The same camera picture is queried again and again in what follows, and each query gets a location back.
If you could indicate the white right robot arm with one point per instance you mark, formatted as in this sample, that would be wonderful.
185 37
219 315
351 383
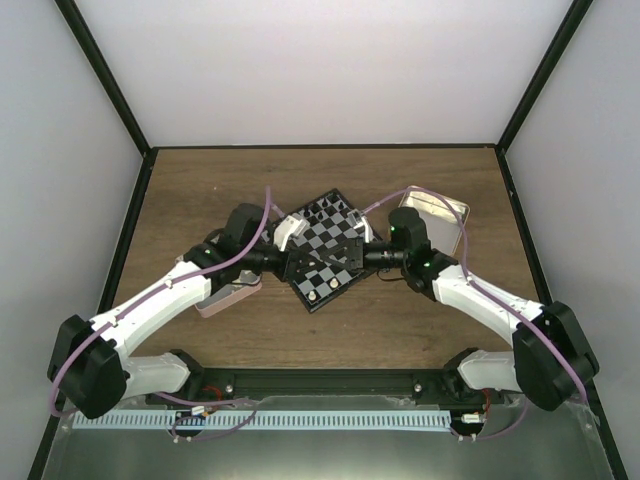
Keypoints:
549 359

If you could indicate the black chess pieces row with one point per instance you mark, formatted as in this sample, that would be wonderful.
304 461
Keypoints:
324 207

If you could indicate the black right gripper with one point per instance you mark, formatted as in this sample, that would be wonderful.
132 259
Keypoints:
355 255

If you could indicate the black grey chess board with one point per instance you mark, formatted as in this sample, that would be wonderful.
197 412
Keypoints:
316 238

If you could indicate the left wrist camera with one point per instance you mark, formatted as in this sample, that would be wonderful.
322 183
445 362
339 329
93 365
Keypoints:
290 227

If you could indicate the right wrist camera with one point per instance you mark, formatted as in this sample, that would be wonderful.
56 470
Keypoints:
358 221

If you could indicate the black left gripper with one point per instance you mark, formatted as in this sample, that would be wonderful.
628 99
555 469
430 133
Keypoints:
293 264

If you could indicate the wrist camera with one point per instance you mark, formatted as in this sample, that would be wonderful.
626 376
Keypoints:
358 221
290 227

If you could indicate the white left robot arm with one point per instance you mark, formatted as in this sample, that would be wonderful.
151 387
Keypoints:
93 365

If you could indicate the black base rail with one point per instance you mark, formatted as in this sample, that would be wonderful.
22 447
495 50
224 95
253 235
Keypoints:
443 387

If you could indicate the light blue slotted cable duct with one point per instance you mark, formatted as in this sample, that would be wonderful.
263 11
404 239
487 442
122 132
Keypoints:
402 420

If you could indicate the pink tin with pieces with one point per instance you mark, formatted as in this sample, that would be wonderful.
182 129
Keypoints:
245 285

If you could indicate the yellow empty tin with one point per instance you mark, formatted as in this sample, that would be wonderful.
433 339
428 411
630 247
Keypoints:
442 227

